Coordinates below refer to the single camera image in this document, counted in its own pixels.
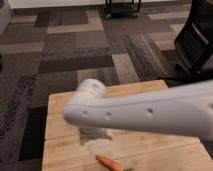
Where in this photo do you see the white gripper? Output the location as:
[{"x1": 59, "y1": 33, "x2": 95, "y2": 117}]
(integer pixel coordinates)
[{"x1": 79, "y1": 127, "x2": 112, "y2": 145}]

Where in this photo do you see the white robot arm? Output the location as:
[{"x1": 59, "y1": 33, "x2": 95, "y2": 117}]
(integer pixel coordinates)
[{"x1": 63, "y1": 79, "x2": 213, "y2": 140}]

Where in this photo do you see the light wooden table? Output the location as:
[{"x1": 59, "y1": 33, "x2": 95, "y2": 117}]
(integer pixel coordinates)
[{"x1": 42, "y1": 80, "x2": 213, "y2": 171}]

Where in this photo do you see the orange carrot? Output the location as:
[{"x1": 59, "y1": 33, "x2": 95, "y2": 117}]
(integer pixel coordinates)
[{"x1": 95, "y1": 155, "x2": 132, "y2": 171}]

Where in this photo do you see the black wheeled cart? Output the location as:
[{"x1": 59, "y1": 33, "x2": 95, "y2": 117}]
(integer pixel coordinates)
[{"x1": 103, "y1": 0, "x2": 142, "y2": 19}]

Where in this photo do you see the black office chair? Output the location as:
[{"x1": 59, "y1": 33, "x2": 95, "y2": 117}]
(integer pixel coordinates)
[{"x1": 162, "y1": 0, "x2": 213, "y2": 83}]

